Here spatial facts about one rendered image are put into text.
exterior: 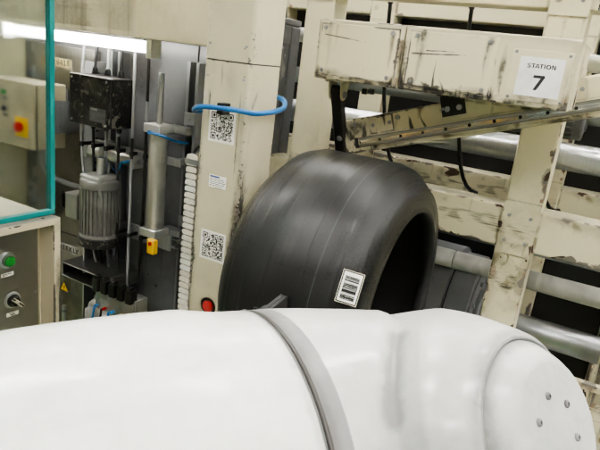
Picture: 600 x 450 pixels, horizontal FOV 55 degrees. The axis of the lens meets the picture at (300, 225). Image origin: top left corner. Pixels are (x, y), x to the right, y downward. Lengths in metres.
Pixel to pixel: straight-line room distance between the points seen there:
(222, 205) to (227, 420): 1.18
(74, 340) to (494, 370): 0.15
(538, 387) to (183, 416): 0.13
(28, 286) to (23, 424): 1.31
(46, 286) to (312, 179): 0.70
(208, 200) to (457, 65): 0.65
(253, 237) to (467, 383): 0.91
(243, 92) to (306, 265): 0.45
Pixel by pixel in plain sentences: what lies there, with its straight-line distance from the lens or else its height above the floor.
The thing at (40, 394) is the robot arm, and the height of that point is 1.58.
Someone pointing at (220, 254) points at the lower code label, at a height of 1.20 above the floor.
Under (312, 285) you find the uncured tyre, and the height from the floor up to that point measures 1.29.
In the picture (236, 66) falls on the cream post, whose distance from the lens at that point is 1.31.
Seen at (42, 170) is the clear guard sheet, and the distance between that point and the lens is 1.40.
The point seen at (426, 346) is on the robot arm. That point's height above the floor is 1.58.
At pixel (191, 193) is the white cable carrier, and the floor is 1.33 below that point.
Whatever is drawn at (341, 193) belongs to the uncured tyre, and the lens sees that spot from 1.10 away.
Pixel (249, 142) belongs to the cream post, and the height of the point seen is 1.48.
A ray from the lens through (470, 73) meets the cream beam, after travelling 1.36.
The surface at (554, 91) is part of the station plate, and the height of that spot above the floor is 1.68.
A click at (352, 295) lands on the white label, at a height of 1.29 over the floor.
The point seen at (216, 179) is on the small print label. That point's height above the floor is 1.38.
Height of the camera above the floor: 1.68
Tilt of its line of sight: 16 degrees down
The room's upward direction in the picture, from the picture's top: 7 degrees clockwise
